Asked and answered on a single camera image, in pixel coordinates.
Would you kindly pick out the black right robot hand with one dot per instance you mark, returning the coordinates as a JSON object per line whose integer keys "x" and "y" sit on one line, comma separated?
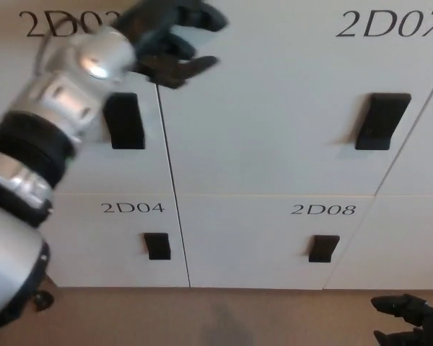
{"x": 404, "y": 308}

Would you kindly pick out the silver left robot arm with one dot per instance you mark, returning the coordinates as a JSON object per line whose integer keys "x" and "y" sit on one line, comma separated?
{"x": 104, "y": 57}

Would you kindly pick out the white locker door 2D07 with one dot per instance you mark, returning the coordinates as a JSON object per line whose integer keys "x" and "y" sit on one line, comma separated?
{"x": 267, "y": 108}

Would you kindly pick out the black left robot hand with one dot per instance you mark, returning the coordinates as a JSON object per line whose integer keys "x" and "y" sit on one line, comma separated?
{"x": 158, "y": 65}

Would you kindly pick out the white locker door 2D03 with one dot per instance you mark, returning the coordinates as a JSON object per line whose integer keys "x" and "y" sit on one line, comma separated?
{"x": 151, "y": 166}

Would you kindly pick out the black floor door stop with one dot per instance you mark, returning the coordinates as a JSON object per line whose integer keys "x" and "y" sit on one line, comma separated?
{"x": 43, "y": 300}

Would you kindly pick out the white locker door 2D08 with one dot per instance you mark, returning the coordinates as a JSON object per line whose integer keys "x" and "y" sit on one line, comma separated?
{"x": 256, "y": 245}

